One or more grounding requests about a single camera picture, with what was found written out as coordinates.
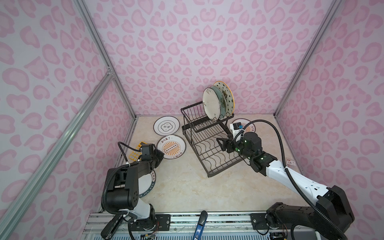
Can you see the blue handled tool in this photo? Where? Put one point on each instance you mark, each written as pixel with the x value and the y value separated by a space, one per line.
pixel 200 225

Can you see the white plate dark green rim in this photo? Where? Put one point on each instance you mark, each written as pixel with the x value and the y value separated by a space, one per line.
pixel 147 183

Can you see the star pattern cartoon plate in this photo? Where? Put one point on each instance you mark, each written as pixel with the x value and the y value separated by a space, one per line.
pixel 229 97

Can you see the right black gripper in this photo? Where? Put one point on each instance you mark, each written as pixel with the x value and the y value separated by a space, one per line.
pixel 230 141

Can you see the aluminium frame bar right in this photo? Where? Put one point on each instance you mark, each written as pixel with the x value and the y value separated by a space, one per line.
pixel 335 7

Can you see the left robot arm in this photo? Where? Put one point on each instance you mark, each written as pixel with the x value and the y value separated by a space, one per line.
pixel 120 196

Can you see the aluminium frame bars left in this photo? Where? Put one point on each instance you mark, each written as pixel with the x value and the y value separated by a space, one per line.
pixel 51 71

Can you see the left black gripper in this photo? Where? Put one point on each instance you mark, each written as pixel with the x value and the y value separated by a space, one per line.
pixel 160 155

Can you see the black wire dish rack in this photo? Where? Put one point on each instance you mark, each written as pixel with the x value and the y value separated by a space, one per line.
pixel 202 133

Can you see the aluminium mounting rail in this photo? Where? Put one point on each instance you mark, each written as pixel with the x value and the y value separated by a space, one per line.
pixel 182 225

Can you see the yellow calculator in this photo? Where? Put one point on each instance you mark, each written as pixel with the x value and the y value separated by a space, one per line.
pixel 133 157

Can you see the light green flower plate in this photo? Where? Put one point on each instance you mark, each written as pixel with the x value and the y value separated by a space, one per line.
pixel 222 101

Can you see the orange sunburst plate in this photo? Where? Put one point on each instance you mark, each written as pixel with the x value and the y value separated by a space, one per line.
pixel 250 128
pixel 172 146

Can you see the cream floral plate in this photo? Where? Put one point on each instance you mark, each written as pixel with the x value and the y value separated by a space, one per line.
pixel 212 104

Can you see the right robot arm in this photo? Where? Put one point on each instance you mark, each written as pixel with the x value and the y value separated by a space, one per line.
pixel 328 212

